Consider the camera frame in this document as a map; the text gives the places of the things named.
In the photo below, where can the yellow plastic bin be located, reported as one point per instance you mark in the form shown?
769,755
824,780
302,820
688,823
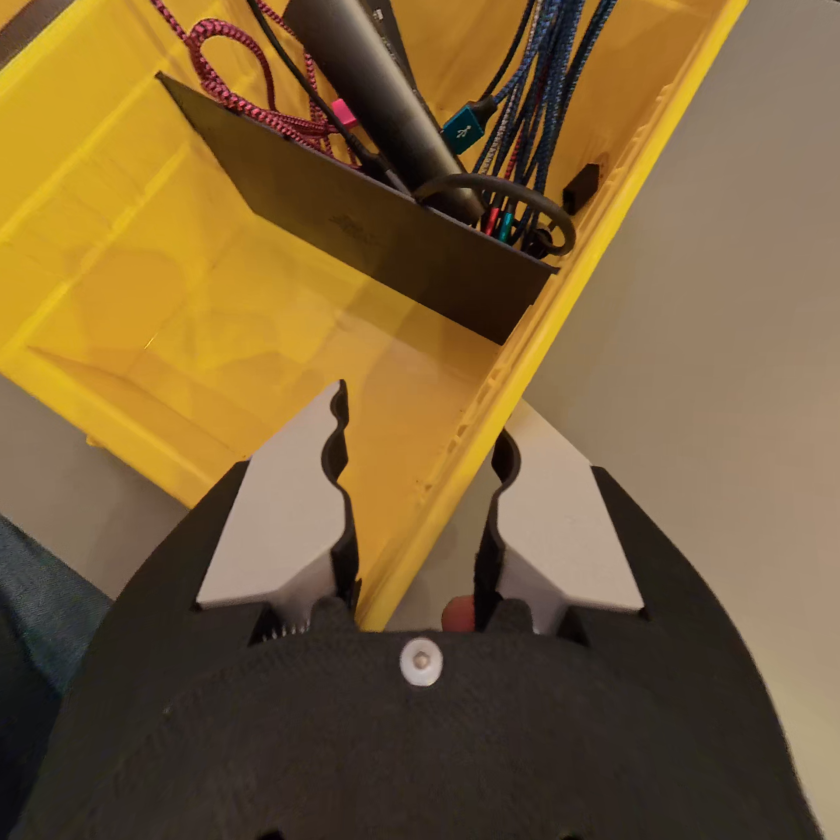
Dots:
164,295

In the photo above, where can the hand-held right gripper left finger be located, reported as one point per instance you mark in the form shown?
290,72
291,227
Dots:
275,525

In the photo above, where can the black bin divider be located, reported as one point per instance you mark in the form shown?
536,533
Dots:
361,249

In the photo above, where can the black usb hub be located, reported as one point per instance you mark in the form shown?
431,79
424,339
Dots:
394,39

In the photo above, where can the grey usb hub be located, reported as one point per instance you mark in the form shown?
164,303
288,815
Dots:
374,85

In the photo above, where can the person's jeans leg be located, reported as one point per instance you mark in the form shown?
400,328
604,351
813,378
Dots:
46,604

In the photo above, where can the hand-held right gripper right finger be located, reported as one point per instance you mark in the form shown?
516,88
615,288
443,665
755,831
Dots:
564,538

